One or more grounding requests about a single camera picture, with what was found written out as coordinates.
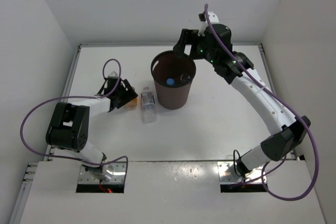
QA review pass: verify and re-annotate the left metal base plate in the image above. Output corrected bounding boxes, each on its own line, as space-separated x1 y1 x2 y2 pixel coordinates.
78 162 127 185

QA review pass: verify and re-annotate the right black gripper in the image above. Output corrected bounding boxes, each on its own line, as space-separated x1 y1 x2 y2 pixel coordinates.
174 29 217 65

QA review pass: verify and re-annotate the metal base plate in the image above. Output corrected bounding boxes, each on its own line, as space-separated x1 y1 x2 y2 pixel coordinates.
217 161 267 185
78 162 127 185

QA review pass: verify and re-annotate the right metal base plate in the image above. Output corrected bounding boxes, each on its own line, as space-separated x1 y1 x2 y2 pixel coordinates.
217 161 267 185

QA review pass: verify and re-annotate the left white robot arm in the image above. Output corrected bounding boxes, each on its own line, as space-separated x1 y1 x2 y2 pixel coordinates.
46 77 138 168

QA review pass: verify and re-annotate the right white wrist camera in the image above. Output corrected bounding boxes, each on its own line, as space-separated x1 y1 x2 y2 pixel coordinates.
198 10 221 37

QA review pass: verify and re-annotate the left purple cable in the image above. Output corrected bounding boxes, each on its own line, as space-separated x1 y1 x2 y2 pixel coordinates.
20 58 129 168

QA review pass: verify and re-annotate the blue label water bottle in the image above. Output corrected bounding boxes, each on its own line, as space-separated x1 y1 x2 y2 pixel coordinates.
166 78 175 86

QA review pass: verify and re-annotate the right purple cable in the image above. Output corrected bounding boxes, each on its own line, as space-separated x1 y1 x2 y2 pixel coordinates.
204 3 319 201

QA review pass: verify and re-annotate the purple cable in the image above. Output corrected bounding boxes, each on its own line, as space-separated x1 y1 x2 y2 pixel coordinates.
20 58 129 168
204 3 319 201

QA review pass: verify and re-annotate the orange plastic bottle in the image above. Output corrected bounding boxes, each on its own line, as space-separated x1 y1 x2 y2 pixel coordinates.
125 87 138 110

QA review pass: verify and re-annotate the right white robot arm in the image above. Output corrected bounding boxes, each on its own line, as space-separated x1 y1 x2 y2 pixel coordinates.
173 24 306 177

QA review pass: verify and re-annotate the brown plastic waste bin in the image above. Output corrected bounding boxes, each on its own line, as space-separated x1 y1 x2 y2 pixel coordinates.
151 50 196 110

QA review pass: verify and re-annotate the clear square plastic bottle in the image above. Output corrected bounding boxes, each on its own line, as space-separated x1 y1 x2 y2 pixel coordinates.
141 87 157 123

